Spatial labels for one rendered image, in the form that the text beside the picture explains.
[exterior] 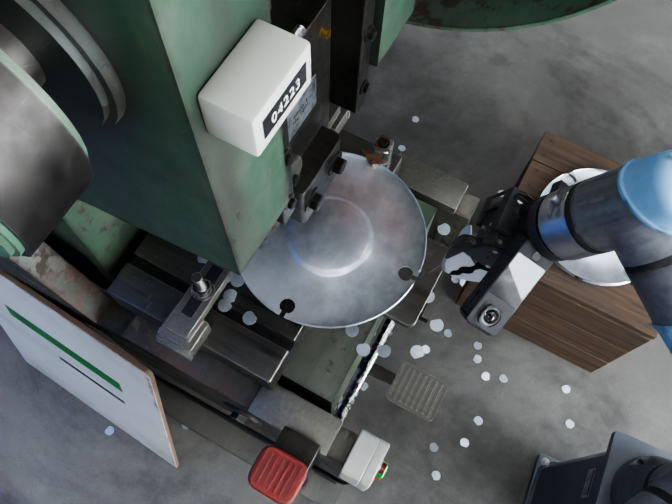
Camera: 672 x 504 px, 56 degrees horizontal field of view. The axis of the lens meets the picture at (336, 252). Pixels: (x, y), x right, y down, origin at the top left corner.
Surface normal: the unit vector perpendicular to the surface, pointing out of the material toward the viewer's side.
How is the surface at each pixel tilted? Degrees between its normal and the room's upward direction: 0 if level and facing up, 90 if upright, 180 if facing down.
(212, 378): 0
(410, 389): 0
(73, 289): 73
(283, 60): 0
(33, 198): 86
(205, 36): 90
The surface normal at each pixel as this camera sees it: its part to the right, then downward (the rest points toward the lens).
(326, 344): 0.02, -0.39
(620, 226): -0.78, 0.45
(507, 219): 0.40, -0.18
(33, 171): 0.86, 0.36
